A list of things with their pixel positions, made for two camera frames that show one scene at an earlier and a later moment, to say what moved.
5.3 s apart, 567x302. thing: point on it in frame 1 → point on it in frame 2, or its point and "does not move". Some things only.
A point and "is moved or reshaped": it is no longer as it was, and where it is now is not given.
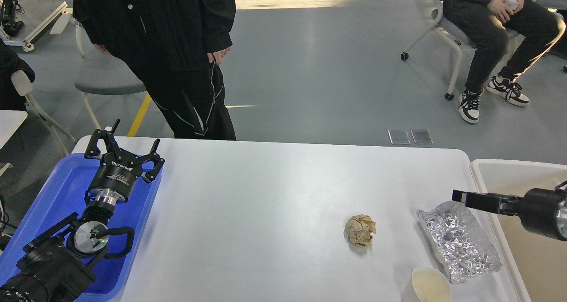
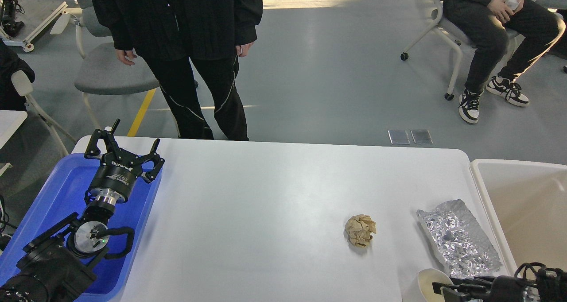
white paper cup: (430, 285) is moved or reshaped
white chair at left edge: (23, 85) does not move
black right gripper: (543, 211) → (508, 288)
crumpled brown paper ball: (359, 229) does not move
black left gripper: (115, 178) does not move
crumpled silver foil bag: (460, 240) does not move
